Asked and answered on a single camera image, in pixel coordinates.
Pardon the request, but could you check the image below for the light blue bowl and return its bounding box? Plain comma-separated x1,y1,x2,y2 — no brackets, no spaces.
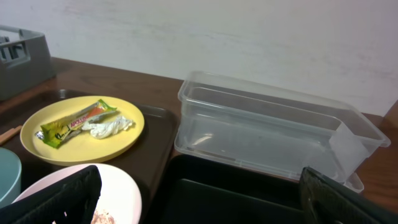
0,148,22,208

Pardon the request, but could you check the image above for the wooden chopstick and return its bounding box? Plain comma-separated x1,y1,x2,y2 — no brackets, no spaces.
0,126,22,145

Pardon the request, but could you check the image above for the yellow plate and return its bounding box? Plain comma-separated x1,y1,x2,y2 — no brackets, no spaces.
20,96,145,166

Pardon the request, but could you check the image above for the clear plastic waste bin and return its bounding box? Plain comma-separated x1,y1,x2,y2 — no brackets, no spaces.
175,72,391,193

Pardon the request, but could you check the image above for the grey dishwasher rack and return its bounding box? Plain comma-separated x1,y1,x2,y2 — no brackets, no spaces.
1,25,56,101

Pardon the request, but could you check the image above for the pink bowl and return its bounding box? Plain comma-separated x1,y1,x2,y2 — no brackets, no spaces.
14,164,142,224

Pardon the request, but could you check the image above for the black food waste tray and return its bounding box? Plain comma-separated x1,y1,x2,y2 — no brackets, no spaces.
144,155,305,224

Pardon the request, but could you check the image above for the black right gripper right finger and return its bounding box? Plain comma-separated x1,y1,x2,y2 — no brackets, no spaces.
299,167,397,224

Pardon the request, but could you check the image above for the brown serving tray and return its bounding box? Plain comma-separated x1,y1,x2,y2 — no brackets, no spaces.
1,90,178,222

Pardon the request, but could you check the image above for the white tissue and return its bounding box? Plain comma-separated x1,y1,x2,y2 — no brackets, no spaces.
81,116,135,139

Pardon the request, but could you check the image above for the green orange snack wrapper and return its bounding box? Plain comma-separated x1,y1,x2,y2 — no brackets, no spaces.
34,100,117,149

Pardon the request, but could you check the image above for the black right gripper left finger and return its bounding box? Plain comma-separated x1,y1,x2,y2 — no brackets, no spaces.
1,165,102,224

